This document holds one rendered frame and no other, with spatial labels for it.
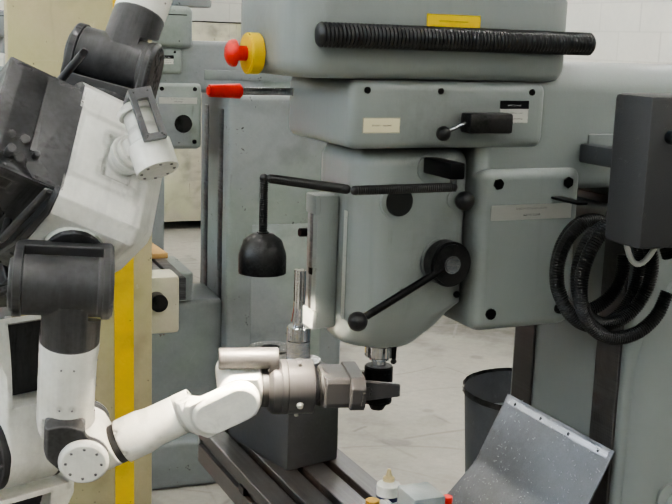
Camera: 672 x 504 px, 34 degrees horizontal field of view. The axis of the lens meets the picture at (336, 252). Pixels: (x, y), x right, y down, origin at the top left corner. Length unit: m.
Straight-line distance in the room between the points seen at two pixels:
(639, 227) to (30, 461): 1.17
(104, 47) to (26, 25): 1.41
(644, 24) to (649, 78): 5.90
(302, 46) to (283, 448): 0.89
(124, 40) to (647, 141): 0.87
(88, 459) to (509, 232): 0.74
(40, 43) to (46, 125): 1.57
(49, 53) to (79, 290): 1.74
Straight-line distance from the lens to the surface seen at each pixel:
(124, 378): 3.50
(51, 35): 3.30
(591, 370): 1.94
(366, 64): 1.55
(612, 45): 8.01
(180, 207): 10.19
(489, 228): 1.70
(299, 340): 2.12
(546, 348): 2.03
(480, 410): 3.71
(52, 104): 1.76
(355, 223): 1.64
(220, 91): 1.71
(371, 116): 1.57
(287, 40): 1.54
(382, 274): 1.65
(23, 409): 2.08
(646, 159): 1.53
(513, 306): 1.75
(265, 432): 2.18
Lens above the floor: 1.78
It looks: 11 degrees down
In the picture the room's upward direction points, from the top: 2 degrees clockwise
